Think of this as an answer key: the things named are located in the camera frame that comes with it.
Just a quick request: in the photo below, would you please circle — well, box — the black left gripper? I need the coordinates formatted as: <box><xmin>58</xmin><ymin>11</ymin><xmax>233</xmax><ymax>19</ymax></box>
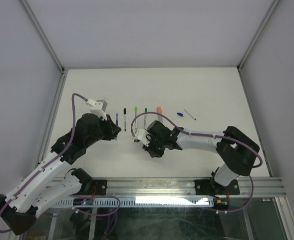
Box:
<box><xmin>85</xmin><ymin>114</ymin><xmax>120</xmax><ymax>147</ymax></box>

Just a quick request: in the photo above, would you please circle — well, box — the blue capped pen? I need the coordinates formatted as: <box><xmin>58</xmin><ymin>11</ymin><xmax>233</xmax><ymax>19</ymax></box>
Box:
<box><xmin>115</xmin><ymin>112</ymin><xmax>119</xmax><ymax>141</ymax></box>

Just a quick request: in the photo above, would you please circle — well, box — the orange capped grey highlighter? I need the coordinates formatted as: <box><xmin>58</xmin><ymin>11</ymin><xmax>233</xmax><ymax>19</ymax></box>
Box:
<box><xmin>157</xmin><ymin>106</ymin><xmax>163</xmax><ymax>123</ymax></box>

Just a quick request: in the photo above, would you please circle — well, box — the white pen green end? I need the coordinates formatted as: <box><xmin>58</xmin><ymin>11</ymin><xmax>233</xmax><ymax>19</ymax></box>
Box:
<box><xmin>144</xmin><ymin>108</ymin><xmax>148</xmax><ymax>130</ymax></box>

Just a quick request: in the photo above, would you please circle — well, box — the silver pen lime end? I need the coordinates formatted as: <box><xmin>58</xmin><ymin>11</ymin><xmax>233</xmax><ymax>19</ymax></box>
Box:
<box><xmin>134</xmin><ymin>106</ymin><xmax>138</xmax><ymax>131</ymax></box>

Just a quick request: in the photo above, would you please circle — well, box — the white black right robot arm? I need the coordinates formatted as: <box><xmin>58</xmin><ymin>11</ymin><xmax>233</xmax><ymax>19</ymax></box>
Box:
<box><xmin>135</xmin><ymin>120</ymin><xmax>260</xmax><ymax>196</ymax></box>

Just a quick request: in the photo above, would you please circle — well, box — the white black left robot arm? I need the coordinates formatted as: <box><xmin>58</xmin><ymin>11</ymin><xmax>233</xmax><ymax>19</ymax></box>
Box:
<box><xmin>0</xmin><ymin>113</ymin><xmax>121</xmax><ymax>236</ymax></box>

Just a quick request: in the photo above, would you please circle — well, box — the small circuit board left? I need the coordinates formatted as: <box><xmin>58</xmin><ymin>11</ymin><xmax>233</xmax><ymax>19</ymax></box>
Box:
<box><xmin>73</xmin><ymin>198</ymin><xmax>93</xmax><ymax>207</ymax></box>

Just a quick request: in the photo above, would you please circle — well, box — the small circuit board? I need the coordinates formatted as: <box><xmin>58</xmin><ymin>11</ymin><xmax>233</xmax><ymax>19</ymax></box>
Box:
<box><xmin>73</xmin><ymin>198</ymin><xmax>93</xmax><ymax>207</ymax></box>
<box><xmin>213</xmin><ymin>198</ymin><xmax>230</xmax><ymax>211</ymax></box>

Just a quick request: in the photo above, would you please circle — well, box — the small circuit board right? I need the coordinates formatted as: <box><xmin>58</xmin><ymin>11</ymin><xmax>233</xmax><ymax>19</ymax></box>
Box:
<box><xmin>213</xmin><ymin>198</ymin><xmax>230</xmax><ymax>211</ymax></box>

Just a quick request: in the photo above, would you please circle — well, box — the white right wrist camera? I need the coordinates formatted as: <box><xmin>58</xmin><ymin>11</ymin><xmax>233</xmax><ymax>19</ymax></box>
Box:
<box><xmin>133</xmin><ymin>129</ymin><xmax>150</xmax><ymax>147</ymax></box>

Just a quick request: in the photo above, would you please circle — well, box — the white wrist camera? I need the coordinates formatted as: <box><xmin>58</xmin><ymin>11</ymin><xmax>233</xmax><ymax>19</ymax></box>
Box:
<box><xmin>86</xmin><ymin>99</ymin><xmax>108</xmax><ymax>121</ymax></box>
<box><xmin>133</xmin><ymin>129</ymin><xmax>150</xmax><ymax>147</ymax></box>

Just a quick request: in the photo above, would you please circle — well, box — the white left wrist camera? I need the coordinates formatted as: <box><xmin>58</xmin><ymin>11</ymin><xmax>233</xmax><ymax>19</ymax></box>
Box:
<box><xmin>86</xmin><ymin>99</ymin><xmax>108</xmax><ymax>121</ymax></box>

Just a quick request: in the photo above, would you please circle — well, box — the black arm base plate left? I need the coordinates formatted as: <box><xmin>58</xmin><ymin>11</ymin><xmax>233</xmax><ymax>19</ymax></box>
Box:
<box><xmin>72</xmin><ymin>179</ymin><xmax>107</xmax><ymax>196</ymax></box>

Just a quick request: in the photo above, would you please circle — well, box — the aluminium table edge rail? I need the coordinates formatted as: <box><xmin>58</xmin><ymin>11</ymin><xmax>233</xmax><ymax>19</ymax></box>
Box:
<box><xmin>20</xmin><ymin>177</ymin><xmax>287</xmax><ymax>201</ymax></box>

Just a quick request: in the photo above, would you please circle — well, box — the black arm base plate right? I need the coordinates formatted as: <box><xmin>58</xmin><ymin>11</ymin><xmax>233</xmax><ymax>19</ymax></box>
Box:
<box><xmin>194</xmin><ymin>179</ymin><xmax>240</xmax><ymax>197</ymax></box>

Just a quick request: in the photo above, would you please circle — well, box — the white slotted cable duct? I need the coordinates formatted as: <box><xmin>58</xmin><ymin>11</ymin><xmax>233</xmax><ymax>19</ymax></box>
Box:
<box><xmin>51</xmin><ymin>196</ymin><xmax>214</xmax><ymax>208</ymax></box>

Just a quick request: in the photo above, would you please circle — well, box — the left aluminium frame post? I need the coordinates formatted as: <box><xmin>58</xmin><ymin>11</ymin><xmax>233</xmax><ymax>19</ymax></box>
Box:
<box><xmin>18</xmin><ymin>0</ymin><xmax>64</xmax><ymax>74</ymax></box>

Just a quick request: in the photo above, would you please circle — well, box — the aluminium frame post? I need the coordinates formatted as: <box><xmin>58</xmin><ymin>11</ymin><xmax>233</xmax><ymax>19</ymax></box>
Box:
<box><xmin>237</xmin><ymin>0</ymin><xmax>282</xmax><ymax>72</ymax></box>
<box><xmin>18</xmin><ymin>0</ymin><xmax>64</xmax><ymax>74</ymax></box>

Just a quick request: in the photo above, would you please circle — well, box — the right aluminium frame post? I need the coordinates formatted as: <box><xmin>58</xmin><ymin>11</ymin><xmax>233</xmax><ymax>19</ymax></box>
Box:
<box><xmin>237</xmin><ymin>0</ymin><xmax>282</xmax><ymax>72</ymax></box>

